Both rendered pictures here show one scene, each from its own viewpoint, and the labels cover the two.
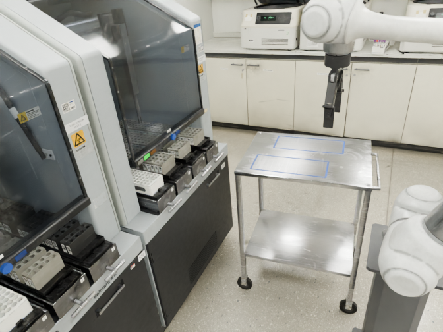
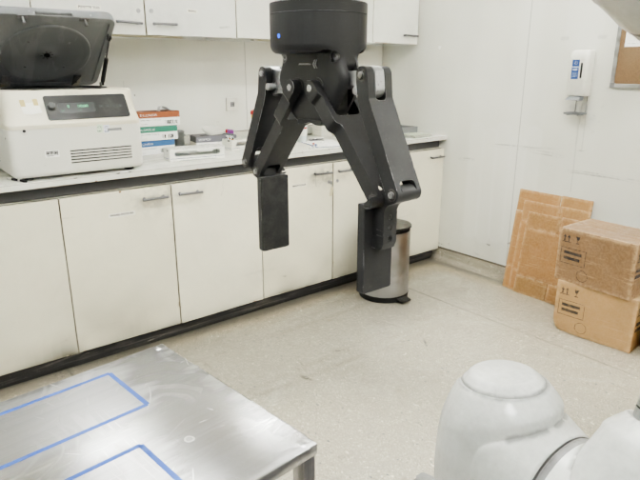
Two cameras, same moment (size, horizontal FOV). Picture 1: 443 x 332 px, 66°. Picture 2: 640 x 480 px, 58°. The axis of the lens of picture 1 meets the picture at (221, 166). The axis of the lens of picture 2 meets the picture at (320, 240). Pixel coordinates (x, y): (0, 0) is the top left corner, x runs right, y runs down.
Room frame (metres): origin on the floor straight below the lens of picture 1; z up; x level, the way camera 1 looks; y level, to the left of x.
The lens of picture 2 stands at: (0.85, 0.06, 1.35)
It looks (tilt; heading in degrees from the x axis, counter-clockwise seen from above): 17 degrees down; 293
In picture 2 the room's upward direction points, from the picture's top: straight up
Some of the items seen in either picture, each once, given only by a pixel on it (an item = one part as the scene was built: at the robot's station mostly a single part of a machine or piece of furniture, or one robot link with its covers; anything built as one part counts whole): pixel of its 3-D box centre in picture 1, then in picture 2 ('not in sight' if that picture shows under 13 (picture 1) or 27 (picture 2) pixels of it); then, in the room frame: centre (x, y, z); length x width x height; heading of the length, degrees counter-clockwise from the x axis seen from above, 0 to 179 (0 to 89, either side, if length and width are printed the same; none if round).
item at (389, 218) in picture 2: (328, 111); (393, 216); (0.96, -0.34, 1.25); 0.03 x 0.01 x 0.05; 152
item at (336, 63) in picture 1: (336, 68); (318, 64); (1.03, -0.38, 1.36); 0.08 x 0.07 x 0.09; 152
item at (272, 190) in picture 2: (336, 102); (273, 212); (1.09, -0.41, 1.22); 0.03 x 0.01 x 0.07; 62
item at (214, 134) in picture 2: not in sight; (212, 137); (2.71, -2.76, 0.97); 0.24 x 0.12 x 0.13; 51
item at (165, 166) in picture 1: (167, 165); not in sight; (1.43, 0.26, 0.85); 0.12 x 0.02 x 0.06; 153
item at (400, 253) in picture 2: not in sight; (385, 259); (1.77, -3.13, 0.23); 0.38 x 0.31 x 0.46; 152
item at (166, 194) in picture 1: (111, 184); not in sight; (1.40, 0.54, 0.78); 0.73 x 0.14 x 0.09; 62
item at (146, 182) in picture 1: (130, 180); not in sight; (1.34, 0.42, 0.83); 0.30 x 0.10 x 0.06; 62
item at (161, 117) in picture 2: not in sight; (155, 115); (2.91, -2.50, 1.10); 0.24 x 0.13 x 0.10; 61
